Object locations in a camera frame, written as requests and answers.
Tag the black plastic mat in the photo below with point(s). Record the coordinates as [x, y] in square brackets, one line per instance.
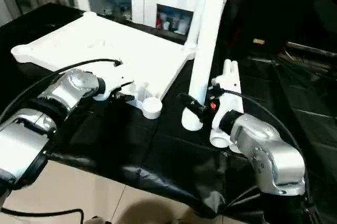
[118, 140]

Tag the white plastic table top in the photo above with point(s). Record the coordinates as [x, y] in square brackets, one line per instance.
[118, 50]

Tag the small yellow label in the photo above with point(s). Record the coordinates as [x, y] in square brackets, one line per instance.
[258, 41]

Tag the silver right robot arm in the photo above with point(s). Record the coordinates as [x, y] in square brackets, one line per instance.
[263, 142]

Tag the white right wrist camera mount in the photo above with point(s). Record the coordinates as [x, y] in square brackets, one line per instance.
[218, 97]

